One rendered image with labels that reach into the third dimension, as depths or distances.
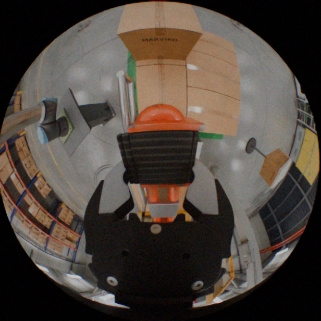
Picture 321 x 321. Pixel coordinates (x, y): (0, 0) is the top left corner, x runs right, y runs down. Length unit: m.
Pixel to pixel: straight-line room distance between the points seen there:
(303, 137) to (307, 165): 1.39
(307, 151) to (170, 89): 7.15
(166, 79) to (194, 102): 0.29
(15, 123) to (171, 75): 1.04
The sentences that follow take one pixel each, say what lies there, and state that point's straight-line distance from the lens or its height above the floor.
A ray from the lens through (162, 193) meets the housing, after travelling 0.20.
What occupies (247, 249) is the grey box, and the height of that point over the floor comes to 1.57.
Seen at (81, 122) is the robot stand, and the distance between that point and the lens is 0.84.
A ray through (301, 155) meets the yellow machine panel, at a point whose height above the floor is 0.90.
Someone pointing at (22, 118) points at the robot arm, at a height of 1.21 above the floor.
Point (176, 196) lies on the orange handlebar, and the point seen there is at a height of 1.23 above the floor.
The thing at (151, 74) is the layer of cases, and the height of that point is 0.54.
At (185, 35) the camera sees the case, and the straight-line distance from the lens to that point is 0.64.
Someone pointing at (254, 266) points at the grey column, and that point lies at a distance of 1.48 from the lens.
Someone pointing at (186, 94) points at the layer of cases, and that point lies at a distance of 0.84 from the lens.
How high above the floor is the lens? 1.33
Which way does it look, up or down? 57 degrees down
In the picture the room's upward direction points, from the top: 179 degrees counter-clockwise
